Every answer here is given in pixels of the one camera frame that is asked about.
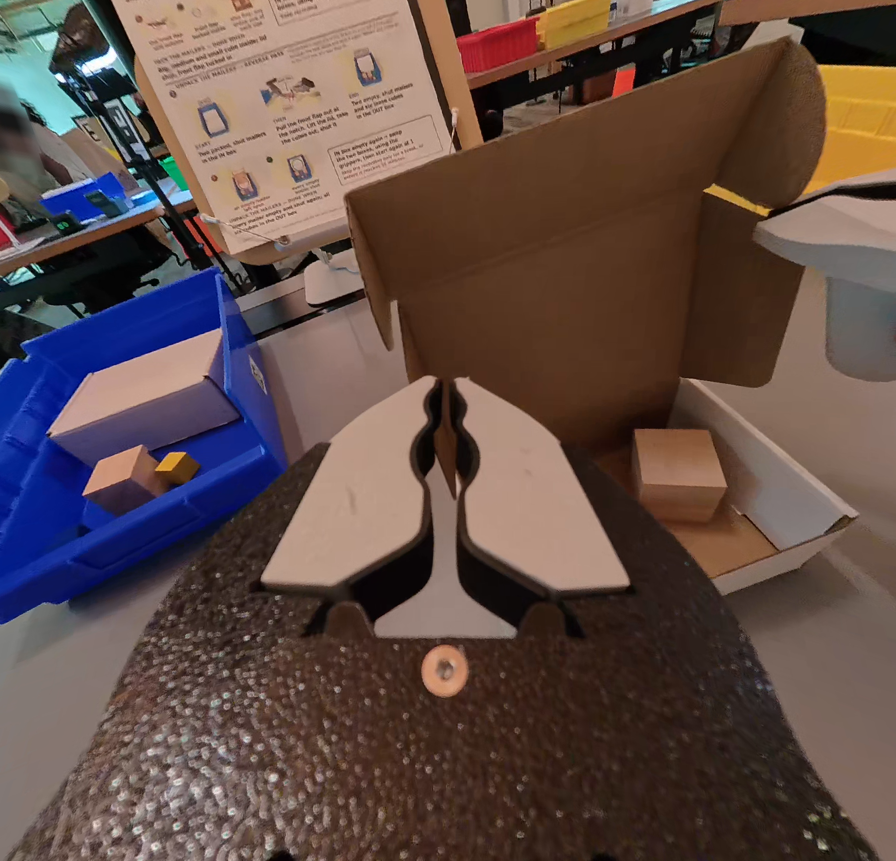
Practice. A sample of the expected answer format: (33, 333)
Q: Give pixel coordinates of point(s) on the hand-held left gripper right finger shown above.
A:
(539, 504)

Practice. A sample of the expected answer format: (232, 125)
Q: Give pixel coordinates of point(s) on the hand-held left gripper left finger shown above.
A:
(350, 497)

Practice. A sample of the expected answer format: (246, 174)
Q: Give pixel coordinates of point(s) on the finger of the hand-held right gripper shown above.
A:
(840, 242)
(868, 181)

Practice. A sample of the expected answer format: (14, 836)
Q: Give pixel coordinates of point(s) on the yellow plastic bin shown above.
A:
(861, 119)

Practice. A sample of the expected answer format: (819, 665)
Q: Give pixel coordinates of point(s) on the plain wooden cube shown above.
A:
(122, 483)
(679, 476)

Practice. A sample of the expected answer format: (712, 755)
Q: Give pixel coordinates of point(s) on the blue plastic bin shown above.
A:
(175, 525)

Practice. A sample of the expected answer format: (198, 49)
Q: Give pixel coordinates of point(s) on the white cardboard mailer box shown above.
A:
(560, 245)
(140, 399)

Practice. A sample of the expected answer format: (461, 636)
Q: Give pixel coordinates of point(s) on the small yellow cube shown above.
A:
(178, 468)

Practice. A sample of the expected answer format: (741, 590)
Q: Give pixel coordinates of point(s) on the orange traffic cone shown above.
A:
(624, 84)

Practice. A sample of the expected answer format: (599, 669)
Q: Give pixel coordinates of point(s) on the yellow storage bin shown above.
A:
(574, 21)

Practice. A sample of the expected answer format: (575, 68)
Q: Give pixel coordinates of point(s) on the red storage bin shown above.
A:
(497, 49)

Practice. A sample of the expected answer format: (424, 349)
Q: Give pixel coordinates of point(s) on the printed instruction board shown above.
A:
(280, 105)

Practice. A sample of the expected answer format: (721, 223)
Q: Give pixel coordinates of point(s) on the blue storage bin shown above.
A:
(77, 196)

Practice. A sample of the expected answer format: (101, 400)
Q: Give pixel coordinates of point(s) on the black tripod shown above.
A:
(80, 42)

